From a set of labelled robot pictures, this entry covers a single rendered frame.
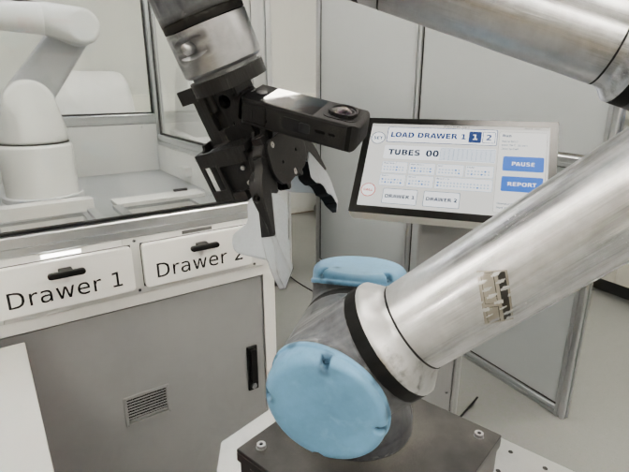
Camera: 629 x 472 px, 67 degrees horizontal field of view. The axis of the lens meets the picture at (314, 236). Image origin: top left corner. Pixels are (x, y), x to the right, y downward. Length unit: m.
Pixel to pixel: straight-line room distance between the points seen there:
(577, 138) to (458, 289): 1.63
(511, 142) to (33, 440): 1.24
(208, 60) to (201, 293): 0.97
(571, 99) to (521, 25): 1.52
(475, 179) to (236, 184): 0.94
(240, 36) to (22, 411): 0.76
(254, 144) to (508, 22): 0.26
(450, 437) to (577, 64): 0.46
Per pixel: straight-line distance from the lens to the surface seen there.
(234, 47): 0.44
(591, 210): 0.39
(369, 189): 1.34
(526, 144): 1.40
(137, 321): 1.31
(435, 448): 0.68
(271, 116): 0.44
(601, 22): 0.52
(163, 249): 1.23
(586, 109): 1.99
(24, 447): 0.93
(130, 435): 1.48
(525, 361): 2.33
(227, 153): 0.46
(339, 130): 0.42
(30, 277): 1.19
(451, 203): 1.30
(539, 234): 0.39
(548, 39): 0.51
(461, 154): 1.38
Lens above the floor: 1.30
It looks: 18 degrees down
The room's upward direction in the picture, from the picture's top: straight up
